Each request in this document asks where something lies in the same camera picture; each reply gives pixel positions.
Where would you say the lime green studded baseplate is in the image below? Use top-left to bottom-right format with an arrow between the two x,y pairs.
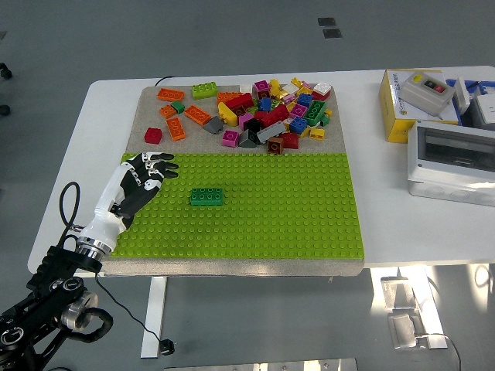
110,152 -> 367,260

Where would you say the red and white brick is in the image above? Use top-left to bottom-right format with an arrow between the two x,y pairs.
311,82 -> 333,102

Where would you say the black chair base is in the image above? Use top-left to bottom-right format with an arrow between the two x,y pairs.
0,63 -> 13,116

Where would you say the dark green tilted brick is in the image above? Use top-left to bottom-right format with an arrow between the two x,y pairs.
302,99 -> 327,127

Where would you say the white plastic plate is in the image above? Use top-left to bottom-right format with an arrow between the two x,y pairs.
452,76 -> 472,116

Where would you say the yellow curved brick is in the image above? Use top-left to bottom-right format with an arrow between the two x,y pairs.
217,101 -> 237,127

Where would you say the dark green flat-lying eight-stud brick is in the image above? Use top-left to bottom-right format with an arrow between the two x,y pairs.
189,187 -> 224,207

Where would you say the dark grey slope brick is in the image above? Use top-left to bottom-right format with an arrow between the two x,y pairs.
237,129 -> 259,148

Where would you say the blue cardboard box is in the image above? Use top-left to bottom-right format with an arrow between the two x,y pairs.
444,78 -> 495,128

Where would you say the yellow cardboard box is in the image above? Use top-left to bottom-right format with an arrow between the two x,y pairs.
377,69 -> 461,145

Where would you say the lime green eight-stud brick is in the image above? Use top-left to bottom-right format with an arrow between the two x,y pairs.
191,82 -> 219,101

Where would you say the white table leg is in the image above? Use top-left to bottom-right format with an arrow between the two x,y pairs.
370,267 -> 449,351
140,276 -> 169,359

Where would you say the white electrical enclosure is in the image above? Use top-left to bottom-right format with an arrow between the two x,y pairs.
406,119 -> 495,208

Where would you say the thin black floor cable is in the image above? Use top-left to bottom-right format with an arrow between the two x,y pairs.
444,335 -> 463,371

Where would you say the white wall socket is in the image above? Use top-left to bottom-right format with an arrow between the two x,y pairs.
473,94 -> 495,125

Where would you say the red slope brick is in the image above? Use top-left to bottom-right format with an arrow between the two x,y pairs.
278,131 -> 300,150

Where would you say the red eight-stud brick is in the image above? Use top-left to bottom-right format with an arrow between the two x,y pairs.
225,92 -> 254,116
254,104 -> 290,128

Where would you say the black plug with cord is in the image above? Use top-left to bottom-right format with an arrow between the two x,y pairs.
94,270 -> 176,356

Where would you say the long grey slope brick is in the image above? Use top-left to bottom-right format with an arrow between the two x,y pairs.
255,121 -> 286,145

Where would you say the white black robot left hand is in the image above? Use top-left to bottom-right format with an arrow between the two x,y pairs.
79,151 -> 180,247

